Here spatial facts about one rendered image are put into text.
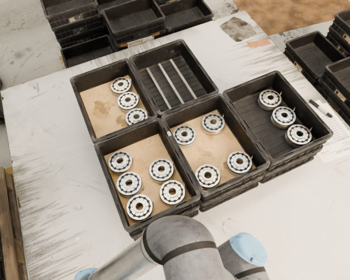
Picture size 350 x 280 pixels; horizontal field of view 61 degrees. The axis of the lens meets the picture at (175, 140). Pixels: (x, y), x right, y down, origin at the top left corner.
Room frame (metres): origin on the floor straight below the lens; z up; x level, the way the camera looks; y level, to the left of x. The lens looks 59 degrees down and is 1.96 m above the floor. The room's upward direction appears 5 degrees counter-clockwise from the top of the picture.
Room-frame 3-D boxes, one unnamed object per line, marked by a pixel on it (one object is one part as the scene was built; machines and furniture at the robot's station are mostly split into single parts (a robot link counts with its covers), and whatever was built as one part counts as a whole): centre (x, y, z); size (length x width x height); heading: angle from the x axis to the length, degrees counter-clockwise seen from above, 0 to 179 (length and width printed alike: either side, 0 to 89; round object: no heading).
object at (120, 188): (0.47, 0.20, 0.86); 0.10 x 0.10 x 0.01
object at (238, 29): (1.53, -0.46, 0.71); 0.22 x 0.19 x 0.01; 19
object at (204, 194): (0.61, -0.15, 0.92); 0.40 x 0.30 x 0.02; 20
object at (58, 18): (2.17, 0.73, 0.37); 0.40 x 0.30 x 0.45; 109
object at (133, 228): (0.50, 0.13, 0.92); 0.40 x 0.30 x 0.02; 20
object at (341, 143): (0.73, -0.74, 0.70); 0.33 x 0.23 x 0.01; 19
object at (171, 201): (0.42, 0.03, 0.86); 0.10 x 0.10 x 0.01
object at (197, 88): (0.98, -0.01, 0.87); 0.40 x 0.30 x 0.11; 20
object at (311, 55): (1.59, -1.11, 0.26); 0.40 x 0.30 x 0.23; 19
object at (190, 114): (0.61, -0.15, 0.87); 0.40 x 0.30 x 0.11; 20
